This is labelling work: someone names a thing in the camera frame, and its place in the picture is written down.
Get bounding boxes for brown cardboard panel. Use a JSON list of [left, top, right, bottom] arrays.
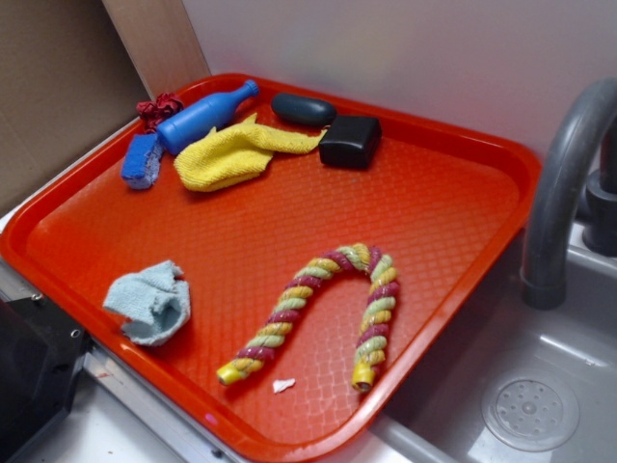
[[1, 1, 209, 213]]

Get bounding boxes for sink drain strainer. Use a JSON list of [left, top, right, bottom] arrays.
[[481, 370, 579, 452]]

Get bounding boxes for dark grey oval soap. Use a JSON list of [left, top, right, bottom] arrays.
[[271, 93, 337, 127]]

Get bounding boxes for yellow microfibre cloth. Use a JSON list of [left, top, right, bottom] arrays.
[[174, 114, 327, 193]]

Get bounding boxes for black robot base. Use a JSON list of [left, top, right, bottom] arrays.
[[1, 294, 90, 462]]

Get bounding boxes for white paper scrap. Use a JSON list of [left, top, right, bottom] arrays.
[[272, 378, 296, 394]]

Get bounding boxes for red scrunchie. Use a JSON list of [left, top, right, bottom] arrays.
[[136, 93, 184, 134]]

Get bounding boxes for grey sink faucet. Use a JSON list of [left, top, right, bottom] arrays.
[[521, 77, 616, 310]]

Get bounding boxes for blue plastic bottle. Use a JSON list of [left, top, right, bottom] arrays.
[[156, 80, 259, 155]]

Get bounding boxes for black rectangular block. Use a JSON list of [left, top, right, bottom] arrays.
[[318, 115, 382, 170]]

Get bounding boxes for blue sponge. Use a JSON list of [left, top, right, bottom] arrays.
[[121, 133, 163, 190]]

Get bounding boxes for dark faucet handle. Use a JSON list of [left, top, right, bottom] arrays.
[[582, 122, 616, 258]]

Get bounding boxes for grey plastic sink basin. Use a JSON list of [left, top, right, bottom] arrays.
[[372, 240, 616, 462]]

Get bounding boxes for light blue cloth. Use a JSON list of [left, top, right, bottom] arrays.
[[103, 260, 191, 347]]

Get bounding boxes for red plastic tray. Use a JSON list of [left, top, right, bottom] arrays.
[[1, 97, 540, 462]]

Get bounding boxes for multicolour twisted rope toy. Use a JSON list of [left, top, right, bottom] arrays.
[[216, 243, 400, 394]]

